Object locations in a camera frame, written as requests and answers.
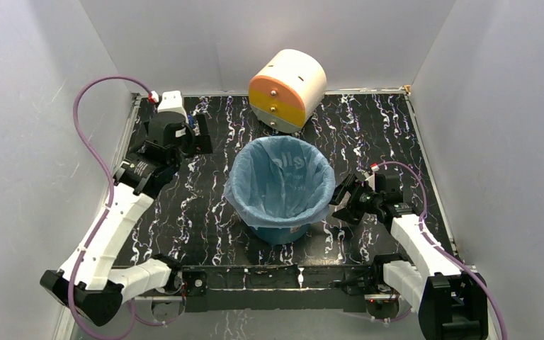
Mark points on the light blue plastic bag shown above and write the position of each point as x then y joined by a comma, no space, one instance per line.
280,182

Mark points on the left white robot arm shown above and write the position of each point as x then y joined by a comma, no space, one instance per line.
86,282

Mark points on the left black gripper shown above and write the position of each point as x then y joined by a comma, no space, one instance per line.
202,143

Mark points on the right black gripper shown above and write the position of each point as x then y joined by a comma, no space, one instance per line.
348,214

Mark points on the teal plastic trash bin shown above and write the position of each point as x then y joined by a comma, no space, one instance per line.
280,236

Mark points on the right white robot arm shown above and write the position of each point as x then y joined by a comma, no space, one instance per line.
449,303

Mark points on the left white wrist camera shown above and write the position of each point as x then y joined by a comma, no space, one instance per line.
171,107

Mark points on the white drawer box orange front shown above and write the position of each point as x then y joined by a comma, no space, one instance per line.
286,91

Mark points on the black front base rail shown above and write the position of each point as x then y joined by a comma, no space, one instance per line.
347,288

